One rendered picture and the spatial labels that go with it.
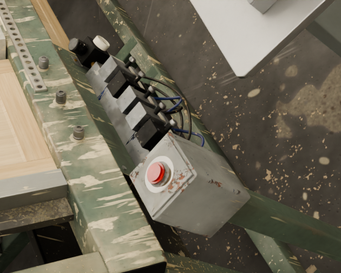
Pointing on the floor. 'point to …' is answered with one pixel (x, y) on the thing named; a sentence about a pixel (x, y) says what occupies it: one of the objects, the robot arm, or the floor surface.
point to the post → (294, 228)
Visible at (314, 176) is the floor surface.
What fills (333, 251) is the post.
